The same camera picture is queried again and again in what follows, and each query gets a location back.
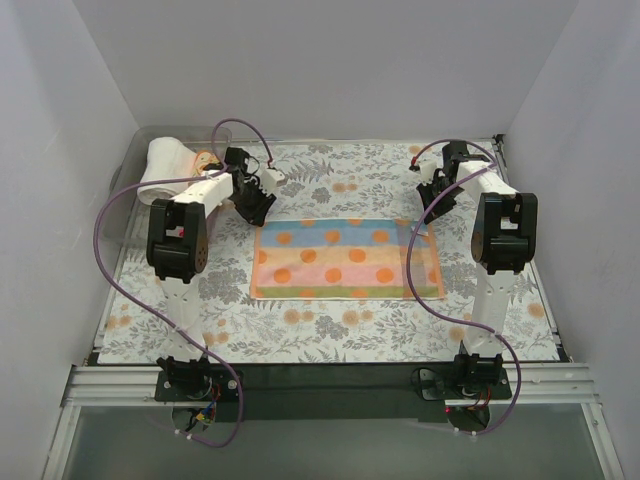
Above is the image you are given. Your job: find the orange blue patterned towel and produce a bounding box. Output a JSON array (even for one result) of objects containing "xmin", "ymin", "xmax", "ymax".
[{"xmin": 250, "ymin": 218, "xmax": 445, "ymax": 300}]

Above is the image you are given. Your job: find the aluminium frame rail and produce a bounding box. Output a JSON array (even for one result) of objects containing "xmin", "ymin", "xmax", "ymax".
[{"xmin": 64, "ymin": 363, "xmax": 601, "ymax": 406}]

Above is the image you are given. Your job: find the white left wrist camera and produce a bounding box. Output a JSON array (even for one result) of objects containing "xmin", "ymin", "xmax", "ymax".
[{"xmin": 259, "ymin": 168, "xmax": 286, "ymax": 196}]

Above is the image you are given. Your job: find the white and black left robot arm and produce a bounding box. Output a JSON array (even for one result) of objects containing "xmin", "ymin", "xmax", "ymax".
[{"xmin": 146, "ymin": 147, "xmax": 286, "ymax": 400}]

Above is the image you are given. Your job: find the orange patterned rolled towel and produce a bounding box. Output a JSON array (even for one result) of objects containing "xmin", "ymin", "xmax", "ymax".
[{"xmin": 193, "ymin": 150, "xmax": 223, "ymax": 177}]

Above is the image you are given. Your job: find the clear grey plastic tray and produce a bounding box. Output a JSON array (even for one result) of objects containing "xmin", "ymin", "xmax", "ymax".
[{"xmin": 100, "ymin": 126, "xmax": 213, "ymax": 248}]

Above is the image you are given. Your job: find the white rolled towel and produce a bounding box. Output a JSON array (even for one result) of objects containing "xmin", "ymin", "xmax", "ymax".
[{"xmin": 137, "ymin": 137, "xmax": 196, "ymax": 206}]

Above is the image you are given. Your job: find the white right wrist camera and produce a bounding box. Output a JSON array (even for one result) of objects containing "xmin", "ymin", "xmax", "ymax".
[{"xmin": 409, "ymin": 156, "xmax": 440, "ymax": 184}]

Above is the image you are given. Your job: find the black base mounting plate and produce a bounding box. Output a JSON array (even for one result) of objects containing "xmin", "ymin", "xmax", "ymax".
[{"xmin": 154, "ymin": 362, "xmax": 516, "ymax": 422}]

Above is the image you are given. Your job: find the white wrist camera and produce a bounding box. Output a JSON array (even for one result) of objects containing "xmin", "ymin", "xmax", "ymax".
[
  {"xmin": 259, "ymin": 168, "xmax": 286, "ymax": 196},
  {"xmin": 409, "ymin": 156, "xmax": 440, "ymax": 184}
]

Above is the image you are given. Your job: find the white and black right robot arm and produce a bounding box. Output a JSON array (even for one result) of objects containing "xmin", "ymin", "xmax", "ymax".
[{"xmin": 410, "ymin": 140, "xmax": 538, "ymax": 406}]

